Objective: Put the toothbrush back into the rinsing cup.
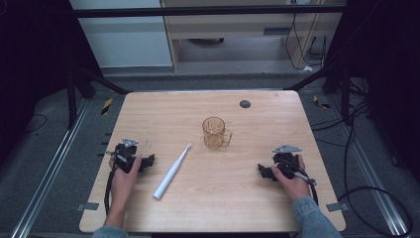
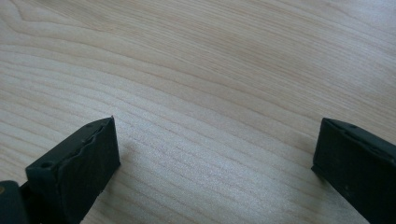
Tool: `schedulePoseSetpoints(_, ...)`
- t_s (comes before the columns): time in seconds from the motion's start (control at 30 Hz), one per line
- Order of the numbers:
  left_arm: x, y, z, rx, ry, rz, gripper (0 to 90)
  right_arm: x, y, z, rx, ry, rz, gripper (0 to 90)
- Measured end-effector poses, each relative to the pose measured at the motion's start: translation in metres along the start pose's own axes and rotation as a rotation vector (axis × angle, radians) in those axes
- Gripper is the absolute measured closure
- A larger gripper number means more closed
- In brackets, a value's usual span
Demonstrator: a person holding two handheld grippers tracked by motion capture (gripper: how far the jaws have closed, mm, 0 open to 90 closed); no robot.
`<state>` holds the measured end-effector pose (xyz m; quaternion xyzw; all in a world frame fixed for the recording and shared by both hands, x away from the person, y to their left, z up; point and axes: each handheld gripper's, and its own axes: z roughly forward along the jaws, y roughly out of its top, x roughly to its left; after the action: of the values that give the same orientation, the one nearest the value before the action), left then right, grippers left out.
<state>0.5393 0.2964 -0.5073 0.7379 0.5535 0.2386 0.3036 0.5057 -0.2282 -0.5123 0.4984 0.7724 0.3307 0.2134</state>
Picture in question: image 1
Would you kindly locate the white cabinet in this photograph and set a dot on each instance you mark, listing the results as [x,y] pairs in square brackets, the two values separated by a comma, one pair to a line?
[122,39]

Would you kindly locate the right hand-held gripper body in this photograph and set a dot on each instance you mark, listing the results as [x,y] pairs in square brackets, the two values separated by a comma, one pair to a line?
[284,162]

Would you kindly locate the black horizontal frame bar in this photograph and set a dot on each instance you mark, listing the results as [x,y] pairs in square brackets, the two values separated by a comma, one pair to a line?
[198,11]

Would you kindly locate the grey tape piece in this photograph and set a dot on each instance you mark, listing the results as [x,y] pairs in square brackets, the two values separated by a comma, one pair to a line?
[87,206]
[336,207]

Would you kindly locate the aluminium floor rail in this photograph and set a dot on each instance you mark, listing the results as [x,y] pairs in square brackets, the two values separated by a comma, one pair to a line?
[373,178]
[49,172]

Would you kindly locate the black curtain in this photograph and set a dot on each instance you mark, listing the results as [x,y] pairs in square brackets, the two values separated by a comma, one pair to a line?
[33,66]
[386,66]

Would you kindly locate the grey round table grommet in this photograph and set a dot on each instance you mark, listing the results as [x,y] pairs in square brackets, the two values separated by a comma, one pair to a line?
[245,104]

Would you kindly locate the person's left hand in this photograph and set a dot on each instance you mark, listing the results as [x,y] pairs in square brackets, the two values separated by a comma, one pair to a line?
[123,185]

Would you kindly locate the clear glass mug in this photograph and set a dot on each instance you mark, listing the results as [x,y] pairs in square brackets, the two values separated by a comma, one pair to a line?
[215,132]

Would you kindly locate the white electric toothbrush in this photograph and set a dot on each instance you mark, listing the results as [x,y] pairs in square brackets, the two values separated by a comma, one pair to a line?
[171,173]

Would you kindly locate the person's right hand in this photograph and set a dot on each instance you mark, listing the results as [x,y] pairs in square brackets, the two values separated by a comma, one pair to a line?
[295,188]

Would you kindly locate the black metal stand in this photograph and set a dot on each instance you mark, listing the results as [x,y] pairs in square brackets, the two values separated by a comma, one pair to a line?
[71,99]
[345,95]

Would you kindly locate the yellow black striped tape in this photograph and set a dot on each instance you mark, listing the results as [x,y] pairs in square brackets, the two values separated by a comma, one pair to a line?
[106,106]
[321,103]

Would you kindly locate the white plug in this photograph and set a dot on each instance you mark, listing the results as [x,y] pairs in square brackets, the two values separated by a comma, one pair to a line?
[307,68]

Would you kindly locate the light wooden desk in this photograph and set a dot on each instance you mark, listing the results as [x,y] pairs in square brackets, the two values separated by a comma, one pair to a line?
[231,26]

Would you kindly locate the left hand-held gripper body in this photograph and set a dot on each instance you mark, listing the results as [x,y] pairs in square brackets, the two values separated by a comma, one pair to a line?
[124,155]

